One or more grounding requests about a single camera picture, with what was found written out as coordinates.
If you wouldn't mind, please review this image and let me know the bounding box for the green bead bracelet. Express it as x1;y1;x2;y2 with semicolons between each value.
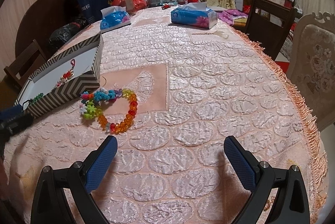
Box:
27;92;45;106

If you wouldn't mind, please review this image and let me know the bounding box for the dark wooden chair right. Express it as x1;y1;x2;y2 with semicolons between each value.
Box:
245;0;297;60

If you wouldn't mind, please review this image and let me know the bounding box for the blue tissue pack far right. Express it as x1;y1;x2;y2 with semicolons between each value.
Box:
171;2;218;29

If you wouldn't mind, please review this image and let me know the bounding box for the colourful flower bead bracelet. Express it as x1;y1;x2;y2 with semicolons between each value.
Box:
79;87;124;121

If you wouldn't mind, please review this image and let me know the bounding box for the red plastic bag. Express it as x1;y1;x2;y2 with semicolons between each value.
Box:
111;0;147;11

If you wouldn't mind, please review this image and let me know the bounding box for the blue tissue pack near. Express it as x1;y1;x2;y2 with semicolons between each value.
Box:
100;6;131;33

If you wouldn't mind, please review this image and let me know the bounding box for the black plastic bag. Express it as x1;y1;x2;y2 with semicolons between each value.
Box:
48;19;88;50

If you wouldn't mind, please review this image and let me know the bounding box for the striped black white tray box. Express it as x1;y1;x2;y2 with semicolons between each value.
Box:
14;33;104;118

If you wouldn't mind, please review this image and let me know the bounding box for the red chinese knot tassel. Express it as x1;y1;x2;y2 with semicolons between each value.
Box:
54;59;76;89

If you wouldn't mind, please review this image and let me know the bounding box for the round dark wooden tabletop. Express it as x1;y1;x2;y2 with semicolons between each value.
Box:
15;0;73;57

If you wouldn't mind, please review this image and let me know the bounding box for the dark blue paper bag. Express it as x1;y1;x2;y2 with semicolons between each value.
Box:
78;0;113;24

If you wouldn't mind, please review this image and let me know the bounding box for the white ornate upholstered chair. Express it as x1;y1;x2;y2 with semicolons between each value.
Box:
287;12;334;131

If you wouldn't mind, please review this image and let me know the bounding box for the pink embossed tablecloth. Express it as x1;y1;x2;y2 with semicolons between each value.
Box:
2;6;329;224

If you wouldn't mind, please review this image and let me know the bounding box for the dark wooden chair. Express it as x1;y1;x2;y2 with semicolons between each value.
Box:
4;39;47;89
245;0;297;60

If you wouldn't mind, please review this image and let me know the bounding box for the dark wooden chair left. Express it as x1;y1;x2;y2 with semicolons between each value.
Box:
4;39;47;89

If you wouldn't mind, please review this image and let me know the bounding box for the blue tissue pack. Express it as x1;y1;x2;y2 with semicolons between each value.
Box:
171;2;218;29
100;6;131;33

